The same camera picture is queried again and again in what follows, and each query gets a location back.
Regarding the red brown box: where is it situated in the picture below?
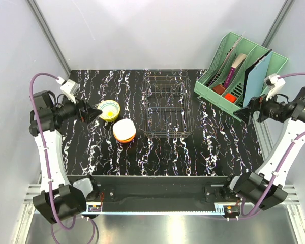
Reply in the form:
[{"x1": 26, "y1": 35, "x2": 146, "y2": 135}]
[{"x1": 213, "y1": 84, "x2": 226, "y2": 95}]

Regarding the white bowl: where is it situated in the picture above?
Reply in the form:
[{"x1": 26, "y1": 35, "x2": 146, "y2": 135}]
[{"x1": 112, "y1": 118, "x2": 136, "y2": 140}]

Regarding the light blue folder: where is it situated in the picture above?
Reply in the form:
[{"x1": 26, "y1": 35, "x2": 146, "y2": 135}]
[{"x1": 242, "y1": 50, "x2": 273, "y2": 108}]

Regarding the lime green bowl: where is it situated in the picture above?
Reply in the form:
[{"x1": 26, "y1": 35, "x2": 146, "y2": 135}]
[{"x1": 102, "y1": 111, "x2": 119, "y2": 122}]

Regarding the black clipboard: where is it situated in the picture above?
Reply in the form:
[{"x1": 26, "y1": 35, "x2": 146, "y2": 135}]
[{"x1": 241, "y1": 48, "x2": 273, "y2": 102}]

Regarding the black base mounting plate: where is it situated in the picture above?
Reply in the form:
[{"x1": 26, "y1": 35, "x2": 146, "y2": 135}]
[{"x1": 66, "y1": 174, "x2": 250, "y2": 213}]

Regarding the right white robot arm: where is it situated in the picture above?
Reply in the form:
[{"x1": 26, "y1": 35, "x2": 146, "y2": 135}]
[{"x1": 220, "y1": 87, "x2": 305, "y2": 215}]

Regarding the orange bowl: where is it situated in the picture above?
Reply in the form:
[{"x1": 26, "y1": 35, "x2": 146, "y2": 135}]
[{"x1": 113, "y1": 134, "x2": 136, "y2": 143}]

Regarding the purple book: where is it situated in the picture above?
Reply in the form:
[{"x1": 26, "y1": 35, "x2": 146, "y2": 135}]
[{"x1": 223, "y1": 53, "x2": 247, "y2": 89}]

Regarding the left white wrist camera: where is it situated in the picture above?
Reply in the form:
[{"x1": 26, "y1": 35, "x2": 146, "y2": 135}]
[{"x1": 56, "y1": 76, "x2": 80, "y2": 104}]

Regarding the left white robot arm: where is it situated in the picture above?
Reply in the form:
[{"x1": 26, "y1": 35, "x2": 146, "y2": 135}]
[{"x1": 29, "y1": 90, "x2": 102, "y2": 224}]

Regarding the wire dish rack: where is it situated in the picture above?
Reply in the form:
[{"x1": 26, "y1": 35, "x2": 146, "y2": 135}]
[{"x1": 140, "y1": 70, "x2": 194, "y2": 139}]

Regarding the orange red box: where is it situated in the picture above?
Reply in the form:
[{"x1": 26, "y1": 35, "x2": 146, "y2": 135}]
[{"x1": 224, "y1": 93, "x2": 237, "y2": 103}]

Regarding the green file organizer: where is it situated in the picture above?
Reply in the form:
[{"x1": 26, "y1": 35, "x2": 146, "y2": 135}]
[{"x1": 194, "y1": 32, "x2": 288, "y2": 116}]

